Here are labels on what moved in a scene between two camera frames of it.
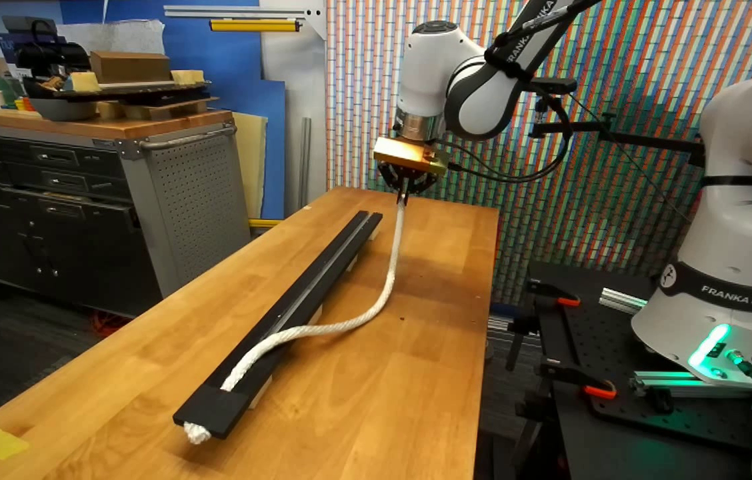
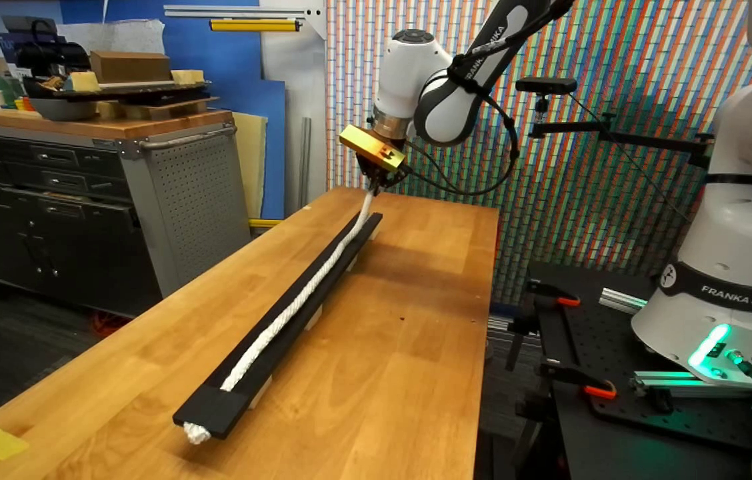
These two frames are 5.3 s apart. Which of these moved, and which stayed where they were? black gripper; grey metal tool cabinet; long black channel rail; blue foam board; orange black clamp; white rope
Moved: white rope; black gripper
Stayed: long black channel rail; grey metal tool cabinet; blue foam board; orange black clamp
